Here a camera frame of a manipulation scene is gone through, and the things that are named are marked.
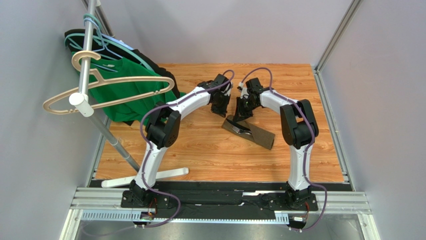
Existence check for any silver fork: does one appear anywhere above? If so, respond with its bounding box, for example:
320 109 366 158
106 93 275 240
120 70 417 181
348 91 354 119
232 125 254 135

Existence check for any brown cloth napkin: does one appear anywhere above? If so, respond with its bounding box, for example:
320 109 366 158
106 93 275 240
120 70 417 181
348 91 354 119
221 115 276 150

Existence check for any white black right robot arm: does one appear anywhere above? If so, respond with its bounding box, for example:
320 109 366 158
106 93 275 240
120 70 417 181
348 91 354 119
229 78 319 210

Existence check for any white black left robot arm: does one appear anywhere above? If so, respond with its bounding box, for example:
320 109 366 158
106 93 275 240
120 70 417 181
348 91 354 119
129 74 232 207

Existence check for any green t-shirt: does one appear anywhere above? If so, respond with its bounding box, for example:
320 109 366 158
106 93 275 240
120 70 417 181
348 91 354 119
71 53 182 123

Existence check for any white rack base foot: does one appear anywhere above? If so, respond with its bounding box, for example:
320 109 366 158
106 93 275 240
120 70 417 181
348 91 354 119
101 167 190 189

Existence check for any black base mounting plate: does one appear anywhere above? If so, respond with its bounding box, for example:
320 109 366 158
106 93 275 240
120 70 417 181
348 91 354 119
120 190 319 212

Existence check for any beige plastic hanger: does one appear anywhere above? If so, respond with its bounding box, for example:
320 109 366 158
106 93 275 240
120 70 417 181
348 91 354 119
42 50 180 122

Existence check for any teal plastic hanger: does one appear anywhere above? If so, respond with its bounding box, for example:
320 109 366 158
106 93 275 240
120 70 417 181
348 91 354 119
64 13 156 72

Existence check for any silver clothes rack pole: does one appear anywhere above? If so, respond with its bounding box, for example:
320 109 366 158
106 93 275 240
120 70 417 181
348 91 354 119
69 0 140 171

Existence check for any black garment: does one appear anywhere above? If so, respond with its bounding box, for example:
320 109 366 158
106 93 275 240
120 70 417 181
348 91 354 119
64 29 176 81

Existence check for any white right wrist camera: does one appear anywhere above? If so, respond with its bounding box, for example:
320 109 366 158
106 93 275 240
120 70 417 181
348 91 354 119
237 83 249 99

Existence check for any light blue wire hanger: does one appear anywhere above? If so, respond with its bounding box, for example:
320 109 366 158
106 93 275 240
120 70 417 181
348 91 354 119
69 18 134 72

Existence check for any aluminium frame rail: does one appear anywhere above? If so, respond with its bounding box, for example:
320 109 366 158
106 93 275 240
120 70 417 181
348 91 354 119
60 181 380 240

